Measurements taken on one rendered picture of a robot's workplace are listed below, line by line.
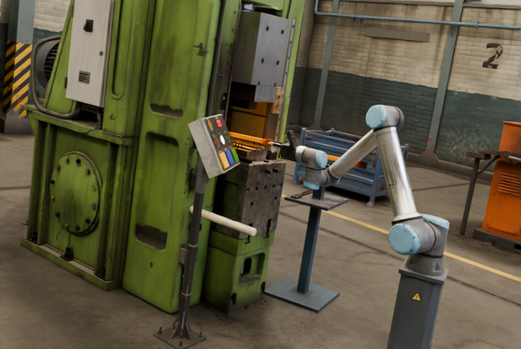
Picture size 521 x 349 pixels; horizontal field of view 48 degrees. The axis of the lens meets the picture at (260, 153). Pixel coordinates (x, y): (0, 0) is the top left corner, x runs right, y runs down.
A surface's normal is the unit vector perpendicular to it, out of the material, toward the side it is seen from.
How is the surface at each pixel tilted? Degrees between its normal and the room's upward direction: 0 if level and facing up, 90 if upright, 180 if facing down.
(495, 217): 91
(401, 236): 94
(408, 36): 90
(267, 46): 90
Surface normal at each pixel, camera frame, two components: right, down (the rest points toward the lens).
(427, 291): -0.40, 0.09
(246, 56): -0.59, 0.04
